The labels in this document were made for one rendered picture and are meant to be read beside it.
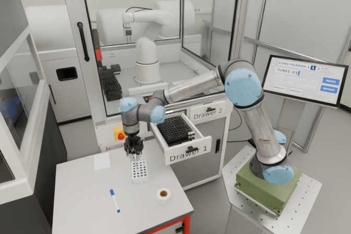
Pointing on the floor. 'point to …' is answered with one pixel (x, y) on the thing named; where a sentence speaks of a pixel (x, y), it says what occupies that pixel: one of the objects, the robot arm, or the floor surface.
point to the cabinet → (189, 166)
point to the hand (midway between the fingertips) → (135, 158)
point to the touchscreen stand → (289, 119)
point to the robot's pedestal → (236, 220)
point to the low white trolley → (67, 200)
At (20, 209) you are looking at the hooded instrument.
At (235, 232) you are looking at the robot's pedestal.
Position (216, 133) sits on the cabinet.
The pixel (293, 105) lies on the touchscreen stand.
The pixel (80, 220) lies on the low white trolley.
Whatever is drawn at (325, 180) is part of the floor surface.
